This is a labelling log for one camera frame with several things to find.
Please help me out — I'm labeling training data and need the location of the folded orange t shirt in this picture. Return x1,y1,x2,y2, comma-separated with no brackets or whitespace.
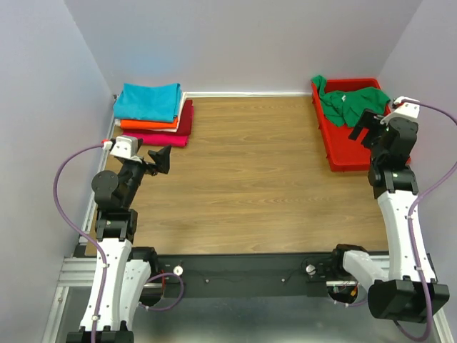
115,117,179,131

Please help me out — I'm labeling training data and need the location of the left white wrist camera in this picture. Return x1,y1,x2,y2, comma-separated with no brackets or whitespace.
101,135,143,161

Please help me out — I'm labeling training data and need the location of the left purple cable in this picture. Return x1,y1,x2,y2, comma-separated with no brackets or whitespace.
53,144,185,343

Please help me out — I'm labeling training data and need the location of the folded pink t shirt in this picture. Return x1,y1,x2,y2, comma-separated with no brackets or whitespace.
123,131,189,148

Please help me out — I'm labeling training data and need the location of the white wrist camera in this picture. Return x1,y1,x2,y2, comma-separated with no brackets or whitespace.
101,135,143,161
381,96,421,125

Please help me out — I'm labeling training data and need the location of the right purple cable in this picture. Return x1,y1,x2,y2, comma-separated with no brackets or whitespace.
335,101,457,340

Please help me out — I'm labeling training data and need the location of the folded cyan t shirt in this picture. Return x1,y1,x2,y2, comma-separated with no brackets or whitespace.
113,83,182,123

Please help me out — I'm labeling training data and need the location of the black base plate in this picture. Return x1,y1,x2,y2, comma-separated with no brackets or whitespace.
132,252,361,307

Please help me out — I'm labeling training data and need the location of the green t shirt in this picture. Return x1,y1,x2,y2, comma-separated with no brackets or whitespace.
311,75,390,128

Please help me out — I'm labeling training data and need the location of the red plastic bin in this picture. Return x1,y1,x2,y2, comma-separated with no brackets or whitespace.
311,78,390,172

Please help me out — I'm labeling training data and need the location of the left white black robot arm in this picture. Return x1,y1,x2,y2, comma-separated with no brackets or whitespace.
66,146,171,342

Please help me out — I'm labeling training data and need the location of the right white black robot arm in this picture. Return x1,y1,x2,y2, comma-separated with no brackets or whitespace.
328,109,450,323

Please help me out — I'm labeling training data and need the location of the folded dark red t shirt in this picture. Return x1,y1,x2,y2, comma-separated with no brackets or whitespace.
171,99,194,136

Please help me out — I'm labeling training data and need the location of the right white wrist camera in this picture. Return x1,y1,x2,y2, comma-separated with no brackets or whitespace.
381,96,421,125

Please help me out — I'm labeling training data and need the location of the purple cable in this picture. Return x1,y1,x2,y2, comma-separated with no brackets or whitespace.
335,101,457,340
53,144,185,343

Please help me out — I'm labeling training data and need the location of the folded white t shirt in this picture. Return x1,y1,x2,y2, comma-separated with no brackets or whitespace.
114,92,186,133

